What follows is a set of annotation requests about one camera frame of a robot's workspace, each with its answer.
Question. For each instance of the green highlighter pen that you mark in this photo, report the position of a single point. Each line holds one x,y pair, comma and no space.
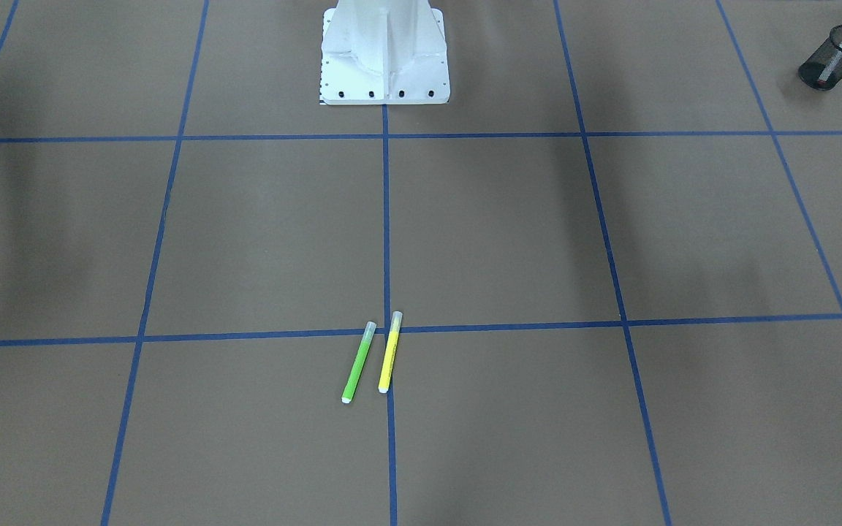
361,355

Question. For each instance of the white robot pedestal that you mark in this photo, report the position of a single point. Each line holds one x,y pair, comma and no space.
384,52

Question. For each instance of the far black mesh cup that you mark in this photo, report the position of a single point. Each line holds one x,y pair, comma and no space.
809,71

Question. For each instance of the yellow highlighter pen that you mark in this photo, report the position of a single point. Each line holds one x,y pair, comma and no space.
391,345

